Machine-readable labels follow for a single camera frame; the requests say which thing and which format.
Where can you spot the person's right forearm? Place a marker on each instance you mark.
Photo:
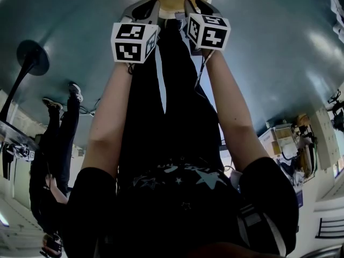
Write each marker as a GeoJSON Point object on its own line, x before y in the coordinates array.
{"type": "Point", "coordinates": [233, 111]}

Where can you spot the black pedestal table base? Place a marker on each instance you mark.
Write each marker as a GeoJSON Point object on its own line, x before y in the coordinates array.
{"type": "Point", "coordinates": [33, 56]}

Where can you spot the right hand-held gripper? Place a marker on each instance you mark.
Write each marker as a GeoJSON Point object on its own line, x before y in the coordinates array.
{"type": "Point", "coordinates": [212, 34]}

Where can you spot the white cabinet with cardboard boxes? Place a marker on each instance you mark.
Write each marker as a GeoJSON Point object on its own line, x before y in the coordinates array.
{"type": "Point", "coordinates": [279, 144]}

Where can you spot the person's black star-print shirt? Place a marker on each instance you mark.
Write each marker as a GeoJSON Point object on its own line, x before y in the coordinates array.
{"type": "Point", "coordinates": [174, 211]}

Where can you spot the person's black trousers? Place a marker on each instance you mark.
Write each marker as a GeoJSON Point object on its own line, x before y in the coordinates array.
{"type": "Point", "coordinates": [177, 90]}

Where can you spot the person's left forearm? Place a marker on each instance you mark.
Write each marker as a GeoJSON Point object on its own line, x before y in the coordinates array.
{"type": "Point", "coordinates": [107, 117]}

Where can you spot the idle hand-held gripper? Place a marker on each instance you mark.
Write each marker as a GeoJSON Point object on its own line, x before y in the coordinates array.
{"type": "Point", "coordinates": [24, 153]}

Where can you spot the white waste bin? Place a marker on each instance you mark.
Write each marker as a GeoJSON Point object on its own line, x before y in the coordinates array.
{"type": "Point", "coordinates": [172, 12]}

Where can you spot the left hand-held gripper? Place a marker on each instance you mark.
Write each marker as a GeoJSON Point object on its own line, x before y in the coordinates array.
{"type": "Point", "coordinates": [129, 42]}

